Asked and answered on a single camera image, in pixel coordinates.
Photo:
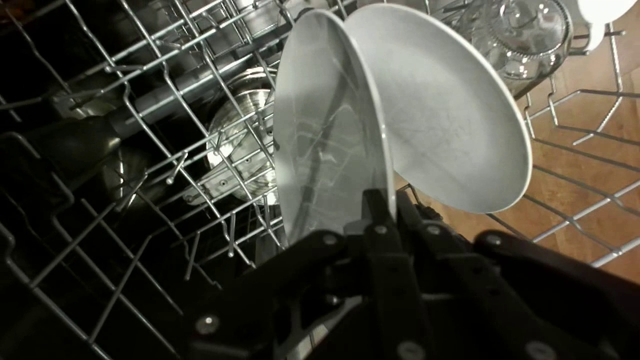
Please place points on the clear glass in rack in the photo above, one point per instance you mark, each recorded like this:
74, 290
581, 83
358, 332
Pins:
524, 40

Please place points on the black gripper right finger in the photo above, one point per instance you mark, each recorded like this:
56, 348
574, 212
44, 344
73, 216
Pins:
416, 214

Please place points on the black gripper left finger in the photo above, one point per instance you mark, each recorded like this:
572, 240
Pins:
379, 214

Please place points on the white cup in rack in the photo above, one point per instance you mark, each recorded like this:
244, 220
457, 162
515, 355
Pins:
605, 11

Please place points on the white plate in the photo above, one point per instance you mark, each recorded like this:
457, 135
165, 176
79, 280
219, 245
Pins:
454, 128
329, 131

